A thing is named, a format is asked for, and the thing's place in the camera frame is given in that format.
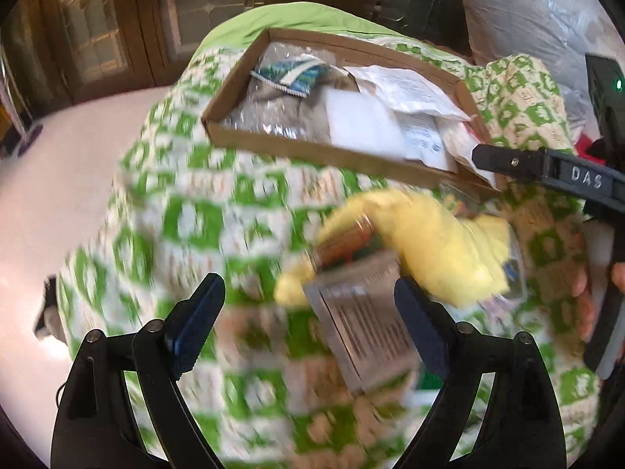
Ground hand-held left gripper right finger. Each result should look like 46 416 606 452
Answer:
393 276 570 469

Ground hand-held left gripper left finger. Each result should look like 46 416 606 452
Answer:
50 272 227 469

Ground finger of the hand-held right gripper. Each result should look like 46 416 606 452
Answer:
471 143 617 204

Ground white striped plastic bag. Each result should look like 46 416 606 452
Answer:
442 117 499 191

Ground silver labelled packet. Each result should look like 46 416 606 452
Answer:
302 212 425 394

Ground yellow towel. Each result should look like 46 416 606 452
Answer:
273 188 513 311

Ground cardboard box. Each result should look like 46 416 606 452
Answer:
201 27 504 201

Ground brown towel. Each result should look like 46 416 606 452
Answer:
225 41 343 140

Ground person's right hand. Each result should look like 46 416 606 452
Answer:
569 260 625 344

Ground green printed blanket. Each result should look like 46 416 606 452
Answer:
54 2 606 469

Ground large clear plastic bag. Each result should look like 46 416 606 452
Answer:
456 0 625 123

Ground white printed plastic packet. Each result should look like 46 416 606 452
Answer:
342 63 472 123

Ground grey slipper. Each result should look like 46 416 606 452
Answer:
32 274 66 347

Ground white foam pad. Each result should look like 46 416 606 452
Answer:
323 85 408 159

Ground blue green patterned packet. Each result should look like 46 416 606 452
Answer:
250 56 338 98

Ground floor stand with purple base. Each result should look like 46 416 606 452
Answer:
12 124 45 157

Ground wooden cabinet doors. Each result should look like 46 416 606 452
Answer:
0 0 460 103

